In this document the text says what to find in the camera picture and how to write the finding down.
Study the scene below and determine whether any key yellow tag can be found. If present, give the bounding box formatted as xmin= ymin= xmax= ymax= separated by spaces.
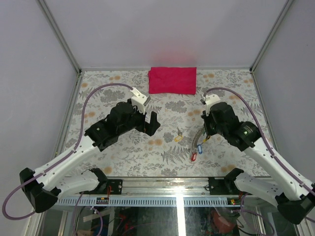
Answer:
xmin=174 ymin=128 xmax=184 ymax=142

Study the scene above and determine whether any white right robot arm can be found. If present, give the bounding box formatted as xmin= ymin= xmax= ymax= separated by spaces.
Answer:
xmin=201 ymin=102 xmax=315 ymax=225

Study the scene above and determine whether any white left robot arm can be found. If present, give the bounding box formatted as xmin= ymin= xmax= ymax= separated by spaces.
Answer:
xmin=20 ymin=100 xmax=160 ymax=213

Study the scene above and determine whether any metal keyring hoop yellow handle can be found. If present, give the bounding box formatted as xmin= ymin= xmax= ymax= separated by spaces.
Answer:
xmin=190 ymin=128 xmax=210 ymax=154

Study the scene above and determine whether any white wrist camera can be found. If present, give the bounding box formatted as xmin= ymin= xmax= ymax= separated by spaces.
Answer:
xmin=130 ymin=87 xmax=151 ymax=115
xmin=201 ymin=94 xmax=221 ymax=116

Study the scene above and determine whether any red key tag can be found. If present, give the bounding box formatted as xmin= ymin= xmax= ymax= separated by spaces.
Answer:
xmin=190 ymin=152 xmax=197 ymax=162

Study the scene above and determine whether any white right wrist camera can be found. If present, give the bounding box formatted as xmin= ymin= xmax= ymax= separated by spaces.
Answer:
xmin=201 ymin=94 xmax=221 ymax=116

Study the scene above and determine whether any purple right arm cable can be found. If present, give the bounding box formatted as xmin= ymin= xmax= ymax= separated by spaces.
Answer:
xmin=204 ymin=87 xmax=315 ymax=236

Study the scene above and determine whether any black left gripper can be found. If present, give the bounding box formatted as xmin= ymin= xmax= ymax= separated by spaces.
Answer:
xmin=118 ymin=105 xmax=160 ymax=136

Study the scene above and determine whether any pink folded cloth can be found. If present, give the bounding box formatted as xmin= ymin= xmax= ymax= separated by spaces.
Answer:
xmin=148 ymin=67 xmax=197 ymax=95

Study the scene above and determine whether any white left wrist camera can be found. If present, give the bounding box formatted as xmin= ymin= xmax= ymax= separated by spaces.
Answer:
xmin=130 ymin=87 xmax=151 ymax=115

